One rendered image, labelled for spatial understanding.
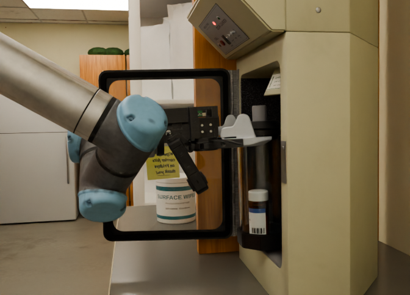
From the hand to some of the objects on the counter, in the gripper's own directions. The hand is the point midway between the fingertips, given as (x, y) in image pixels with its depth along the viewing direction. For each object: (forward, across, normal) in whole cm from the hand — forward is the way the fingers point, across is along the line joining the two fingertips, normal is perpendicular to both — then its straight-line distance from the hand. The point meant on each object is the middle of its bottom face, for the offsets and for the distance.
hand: (259, 140), depth 82 cm
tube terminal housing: (+12, +2, +29) cm, 32 cm away
